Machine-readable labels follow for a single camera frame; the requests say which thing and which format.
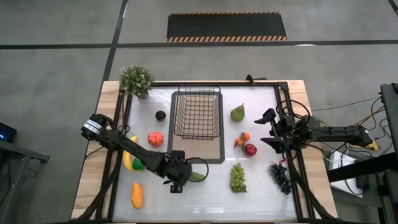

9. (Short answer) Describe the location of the dark purple grape bunch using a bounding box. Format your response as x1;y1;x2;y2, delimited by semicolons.
270;162;293;196

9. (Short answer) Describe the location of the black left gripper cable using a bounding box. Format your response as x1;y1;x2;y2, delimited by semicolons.
185;157;210;183

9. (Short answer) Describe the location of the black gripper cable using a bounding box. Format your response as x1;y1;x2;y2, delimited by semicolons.
185;157;210;183
275;99;312;125

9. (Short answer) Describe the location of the black cart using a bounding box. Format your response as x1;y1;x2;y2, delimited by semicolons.
326;82;398;224

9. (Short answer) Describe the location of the small potted green plant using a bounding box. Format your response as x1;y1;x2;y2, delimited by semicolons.
119;63;155;100

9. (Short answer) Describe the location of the black table-level camera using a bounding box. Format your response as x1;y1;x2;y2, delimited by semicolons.
245;73;267;86

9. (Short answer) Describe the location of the black hazard-striped floor mat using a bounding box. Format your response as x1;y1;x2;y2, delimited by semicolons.
167;11;288;43

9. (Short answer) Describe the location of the black device with blue light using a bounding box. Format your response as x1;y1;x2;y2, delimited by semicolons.
0;122;18;144

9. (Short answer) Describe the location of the yellow power plug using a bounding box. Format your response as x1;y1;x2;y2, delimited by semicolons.
351;138;381;152

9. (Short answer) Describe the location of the grey side table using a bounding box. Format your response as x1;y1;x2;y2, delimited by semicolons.
0;139;50;224

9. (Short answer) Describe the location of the red apple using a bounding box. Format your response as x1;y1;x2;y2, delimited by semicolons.
244;143;258;157

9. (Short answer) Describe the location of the green cucumber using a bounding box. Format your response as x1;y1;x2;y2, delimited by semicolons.
188;172;206;183

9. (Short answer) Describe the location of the white box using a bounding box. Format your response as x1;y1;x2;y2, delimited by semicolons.
328;149;364;198

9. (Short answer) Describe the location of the black wire basket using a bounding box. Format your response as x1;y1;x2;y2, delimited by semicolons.
173;86;222;141

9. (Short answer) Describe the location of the brown mat with dark border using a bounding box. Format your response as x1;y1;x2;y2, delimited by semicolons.
167;91;226;165

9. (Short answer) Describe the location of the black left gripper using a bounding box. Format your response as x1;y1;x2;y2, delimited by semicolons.
161;151;193;187

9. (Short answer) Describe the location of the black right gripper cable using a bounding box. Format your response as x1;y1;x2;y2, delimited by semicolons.
275;99;312;125

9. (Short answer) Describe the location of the black aluminium table frame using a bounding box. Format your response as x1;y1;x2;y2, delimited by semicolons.
73;81;338;223

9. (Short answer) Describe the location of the green grape bunch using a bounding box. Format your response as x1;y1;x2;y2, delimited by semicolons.
229;162;248;194

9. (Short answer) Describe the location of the green pear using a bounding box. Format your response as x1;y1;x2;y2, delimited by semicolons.
230;103;246;123

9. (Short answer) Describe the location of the green lime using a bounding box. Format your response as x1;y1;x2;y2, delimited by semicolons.
132;157;147;171

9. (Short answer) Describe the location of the small orange carrot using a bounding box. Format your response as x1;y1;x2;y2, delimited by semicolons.
233;131;251;152

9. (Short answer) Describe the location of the yellow banana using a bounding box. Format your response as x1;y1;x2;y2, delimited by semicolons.
123;134;139;172

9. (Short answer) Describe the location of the orange-red ribbed tomato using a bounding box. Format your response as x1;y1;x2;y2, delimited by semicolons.
147;131;165;148

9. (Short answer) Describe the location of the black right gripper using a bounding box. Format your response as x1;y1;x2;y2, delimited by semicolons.
254;108;302;154

